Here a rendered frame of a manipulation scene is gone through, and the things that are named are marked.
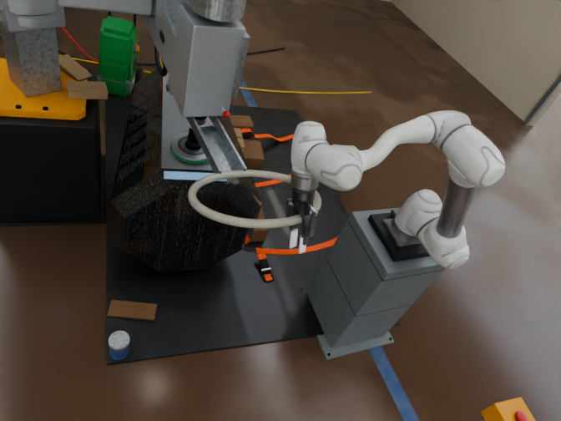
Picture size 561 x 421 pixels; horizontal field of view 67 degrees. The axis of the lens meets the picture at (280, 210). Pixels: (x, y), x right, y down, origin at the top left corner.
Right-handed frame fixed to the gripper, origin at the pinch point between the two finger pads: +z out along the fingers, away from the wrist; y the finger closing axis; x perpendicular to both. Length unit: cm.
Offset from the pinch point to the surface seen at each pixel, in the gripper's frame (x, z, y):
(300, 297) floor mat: -77, 94, 59
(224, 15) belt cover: -8, -68, 55
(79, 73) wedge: 1, -30, 177
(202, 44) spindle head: -5, -57, 64
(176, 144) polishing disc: -12, -8, 96
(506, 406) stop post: -27, 37, -71
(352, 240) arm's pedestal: -73, 35, 25
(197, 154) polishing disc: -17, -4, 86
